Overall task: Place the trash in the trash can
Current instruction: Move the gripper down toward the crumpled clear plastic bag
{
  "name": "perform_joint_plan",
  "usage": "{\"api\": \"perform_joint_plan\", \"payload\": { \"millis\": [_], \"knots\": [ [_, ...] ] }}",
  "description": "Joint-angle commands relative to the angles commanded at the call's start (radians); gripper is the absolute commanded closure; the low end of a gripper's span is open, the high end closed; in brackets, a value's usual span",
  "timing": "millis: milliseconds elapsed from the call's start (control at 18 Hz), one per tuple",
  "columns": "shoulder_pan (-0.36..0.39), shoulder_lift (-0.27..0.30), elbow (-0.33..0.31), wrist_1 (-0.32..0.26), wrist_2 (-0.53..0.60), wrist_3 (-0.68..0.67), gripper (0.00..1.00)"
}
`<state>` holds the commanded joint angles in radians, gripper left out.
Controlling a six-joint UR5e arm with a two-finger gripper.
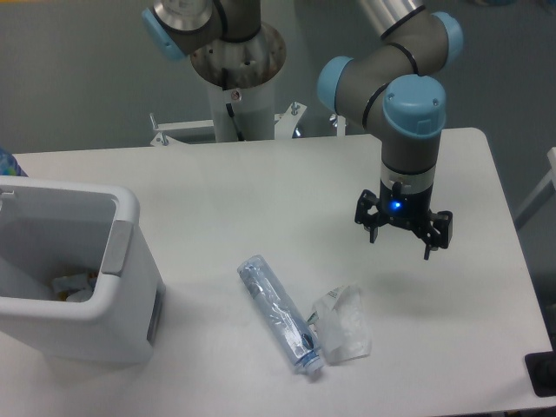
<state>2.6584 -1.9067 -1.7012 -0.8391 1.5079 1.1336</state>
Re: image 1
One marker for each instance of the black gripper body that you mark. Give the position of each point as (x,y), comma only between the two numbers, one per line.
(407,211)

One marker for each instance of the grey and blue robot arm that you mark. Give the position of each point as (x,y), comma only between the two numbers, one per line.
(391,94)

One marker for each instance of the black device at table edge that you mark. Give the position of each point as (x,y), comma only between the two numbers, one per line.
(541,370)

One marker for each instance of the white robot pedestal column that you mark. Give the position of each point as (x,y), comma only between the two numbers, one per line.
(243,73)

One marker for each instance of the blue patterned object at left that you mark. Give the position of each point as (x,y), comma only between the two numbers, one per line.
(9,164)

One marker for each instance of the trash inside the can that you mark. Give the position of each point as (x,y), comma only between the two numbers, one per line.
(74,288)

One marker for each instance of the white frame at right edge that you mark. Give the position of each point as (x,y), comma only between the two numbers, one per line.
(538,197)

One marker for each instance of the white plastic trash can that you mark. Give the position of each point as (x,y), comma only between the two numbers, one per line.
(51,229)

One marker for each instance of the crushed clear plastic bottle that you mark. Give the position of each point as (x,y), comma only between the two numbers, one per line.
(289,328)

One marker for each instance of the white metal base frame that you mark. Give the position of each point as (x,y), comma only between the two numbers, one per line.
(234,125)

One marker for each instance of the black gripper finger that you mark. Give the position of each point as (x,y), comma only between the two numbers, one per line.
(368,214)
(436,231)

